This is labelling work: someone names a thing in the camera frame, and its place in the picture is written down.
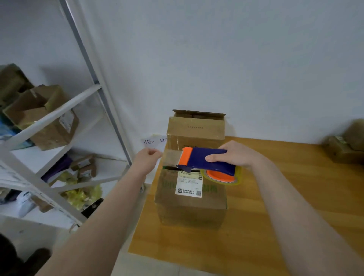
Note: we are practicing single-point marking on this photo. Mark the person's left hand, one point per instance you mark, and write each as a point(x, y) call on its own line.
point(147, 162)

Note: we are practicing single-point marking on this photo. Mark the person's right hand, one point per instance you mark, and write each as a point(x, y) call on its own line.
point(239, 153)

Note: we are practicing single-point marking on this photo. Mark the blue orange tape dispenser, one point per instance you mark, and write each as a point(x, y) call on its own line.
point(207, 156)

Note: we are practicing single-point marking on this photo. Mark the stack of cardboard boxes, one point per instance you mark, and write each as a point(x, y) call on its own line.
point(196, 128)

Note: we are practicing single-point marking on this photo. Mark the large green-printed cardboard box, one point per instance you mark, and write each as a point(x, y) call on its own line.
point(190, 207)

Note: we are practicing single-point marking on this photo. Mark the box barcode label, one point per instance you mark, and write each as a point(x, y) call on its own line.
point(340, 151)

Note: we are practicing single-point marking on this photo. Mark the small open-flap cardboard box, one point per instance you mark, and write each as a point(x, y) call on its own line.
point(355, 133)

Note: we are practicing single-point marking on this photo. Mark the person's left forearm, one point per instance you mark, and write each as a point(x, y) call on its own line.
point(94, 233)

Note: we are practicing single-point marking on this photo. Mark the brown cardboard scrap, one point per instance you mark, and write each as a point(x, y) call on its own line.
point(42, 204)

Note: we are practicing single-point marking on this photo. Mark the small open carton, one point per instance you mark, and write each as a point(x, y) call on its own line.
point(84, 166)

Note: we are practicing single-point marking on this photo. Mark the black mobile phone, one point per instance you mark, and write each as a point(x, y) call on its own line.
point(92, 208)

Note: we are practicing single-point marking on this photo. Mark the yellow plastic bag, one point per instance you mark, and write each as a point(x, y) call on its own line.
point(79, 196)

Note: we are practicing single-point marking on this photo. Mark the wooden table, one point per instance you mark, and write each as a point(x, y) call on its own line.
point(318, 193)

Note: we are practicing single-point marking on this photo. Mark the dark blue bag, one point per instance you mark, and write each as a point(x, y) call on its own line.
point(57, 168)

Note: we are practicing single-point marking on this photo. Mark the large worn shelf carton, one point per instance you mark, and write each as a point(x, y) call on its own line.
point(54, 133)

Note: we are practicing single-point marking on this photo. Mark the grey metal shelf rack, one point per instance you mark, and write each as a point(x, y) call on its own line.
point(51, 116)

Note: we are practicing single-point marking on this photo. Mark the white plastic bag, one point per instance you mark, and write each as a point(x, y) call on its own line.
point(24, 203)

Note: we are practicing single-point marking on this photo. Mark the blue printed packet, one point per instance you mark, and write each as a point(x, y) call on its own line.
point(5, 133)

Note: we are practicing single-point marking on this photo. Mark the dark crumpled shelf carton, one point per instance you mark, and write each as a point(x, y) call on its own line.
point(14, 82)

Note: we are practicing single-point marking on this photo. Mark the white paper wall sign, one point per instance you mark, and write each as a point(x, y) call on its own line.
point(152, 141)

